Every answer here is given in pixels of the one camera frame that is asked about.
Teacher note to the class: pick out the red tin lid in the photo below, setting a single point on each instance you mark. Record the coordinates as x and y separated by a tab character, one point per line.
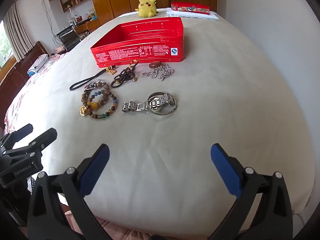
190	8

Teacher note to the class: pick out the silver bangle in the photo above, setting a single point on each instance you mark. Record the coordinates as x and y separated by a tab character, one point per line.
160	114

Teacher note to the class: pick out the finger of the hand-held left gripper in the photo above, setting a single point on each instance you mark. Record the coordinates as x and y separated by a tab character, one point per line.
42	138
21	132

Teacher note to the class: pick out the beige curtain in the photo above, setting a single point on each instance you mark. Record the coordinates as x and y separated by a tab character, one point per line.
18	32

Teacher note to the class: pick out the striped pillow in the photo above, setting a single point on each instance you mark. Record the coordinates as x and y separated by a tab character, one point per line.
38	63

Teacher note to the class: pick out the small gold pendant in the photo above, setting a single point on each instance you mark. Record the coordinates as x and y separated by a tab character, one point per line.
111	71

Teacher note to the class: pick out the red-brown stone pendant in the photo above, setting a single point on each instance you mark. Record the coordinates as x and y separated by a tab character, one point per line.
155	64

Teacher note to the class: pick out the wooden desk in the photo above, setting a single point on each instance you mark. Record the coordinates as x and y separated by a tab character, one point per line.
87	26

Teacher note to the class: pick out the window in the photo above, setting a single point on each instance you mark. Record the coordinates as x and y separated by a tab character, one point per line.
5	45

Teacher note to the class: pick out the white folded towel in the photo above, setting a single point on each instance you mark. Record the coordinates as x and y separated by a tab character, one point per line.
212	17

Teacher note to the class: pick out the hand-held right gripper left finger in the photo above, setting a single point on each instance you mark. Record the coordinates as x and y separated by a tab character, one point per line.
96	170

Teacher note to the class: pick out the yellow plush toy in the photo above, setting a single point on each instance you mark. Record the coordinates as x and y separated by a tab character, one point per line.
146	7

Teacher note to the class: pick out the red tin box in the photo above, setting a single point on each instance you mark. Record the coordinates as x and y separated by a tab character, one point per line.
140	53

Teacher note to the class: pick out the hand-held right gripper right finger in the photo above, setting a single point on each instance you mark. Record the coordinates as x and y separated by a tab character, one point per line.
226	170

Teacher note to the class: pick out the pink cloth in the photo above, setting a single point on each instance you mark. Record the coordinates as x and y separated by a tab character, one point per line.
112	226

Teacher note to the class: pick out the black office chair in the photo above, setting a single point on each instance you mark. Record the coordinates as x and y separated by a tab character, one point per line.
68	38

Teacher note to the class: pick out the silver metal wristwatch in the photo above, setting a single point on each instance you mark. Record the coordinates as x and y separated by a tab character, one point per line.
130	107

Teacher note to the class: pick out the dark wooden headboard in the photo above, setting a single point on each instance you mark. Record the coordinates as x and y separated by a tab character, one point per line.
17	72

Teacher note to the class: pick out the pink floral blanket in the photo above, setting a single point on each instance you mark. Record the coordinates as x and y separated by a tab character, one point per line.
30	85

